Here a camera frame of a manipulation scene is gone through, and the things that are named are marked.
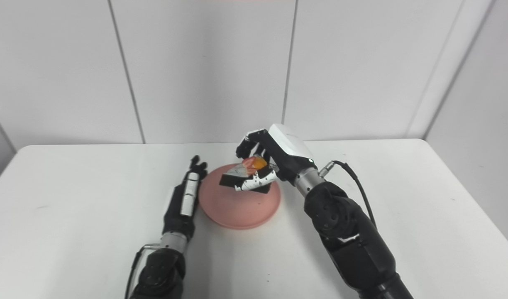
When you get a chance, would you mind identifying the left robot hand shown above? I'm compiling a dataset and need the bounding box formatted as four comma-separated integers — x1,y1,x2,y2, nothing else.
162,155,208,240

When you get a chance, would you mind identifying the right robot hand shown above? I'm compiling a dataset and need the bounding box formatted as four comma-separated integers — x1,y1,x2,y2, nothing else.
234,123,316,192

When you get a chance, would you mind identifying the cake slice with fruit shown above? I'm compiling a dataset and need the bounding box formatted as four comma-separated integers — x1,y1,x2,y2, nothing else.
219,157,273,195

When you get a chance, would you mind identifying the pink round plate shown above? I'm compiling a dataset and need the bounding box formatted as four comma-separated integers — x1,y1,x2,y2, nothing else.
198,163,281,230

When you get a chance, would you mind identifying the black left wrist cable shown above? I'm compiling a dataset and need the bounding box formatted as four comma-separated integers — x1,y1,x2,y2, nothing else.
124,243,160,299

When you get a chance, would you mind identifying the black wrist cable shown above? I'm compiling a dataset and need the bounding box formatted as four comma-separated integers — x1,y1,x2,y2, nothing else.
318,160,378,230
124,243,160,299

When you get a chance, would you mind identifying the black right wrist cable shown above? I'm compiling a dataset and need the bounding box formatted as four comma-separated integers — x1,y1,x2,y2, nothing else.
318,160,378,230

